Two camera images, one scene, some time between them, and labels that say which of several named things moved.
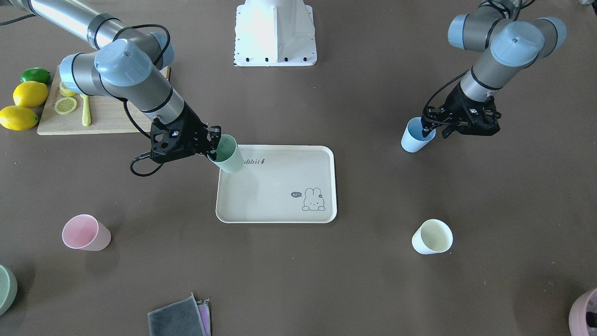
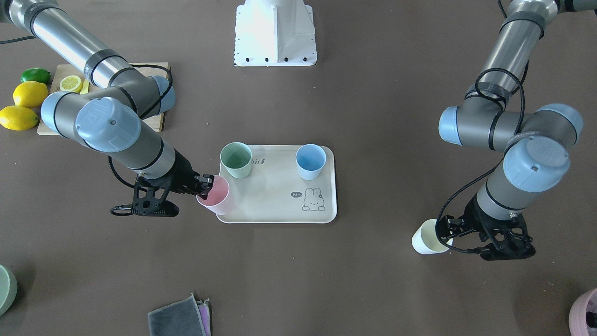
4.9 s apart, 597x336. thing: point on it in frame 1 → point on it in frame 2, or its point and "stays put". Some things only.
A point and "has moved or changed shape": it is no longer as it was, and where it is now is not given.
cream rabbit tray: x=280 y=184 stays put
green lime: x=36 y=74 stays put
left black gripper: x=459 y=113 → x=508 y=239
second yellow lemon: x=30 y=94 stays put
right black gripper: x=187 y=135 → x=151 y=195
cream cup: x=433 y=236 stays put
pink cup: x=85 y=232 → x=218 y=199
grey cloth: x=186 y=317 stays put
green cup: x=229 y=157 has moved or changed shape
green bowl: x=8 y=289 stays put
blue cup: x=413 y=140 → x=310 y=159
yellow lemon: x=17 y=118 stays put
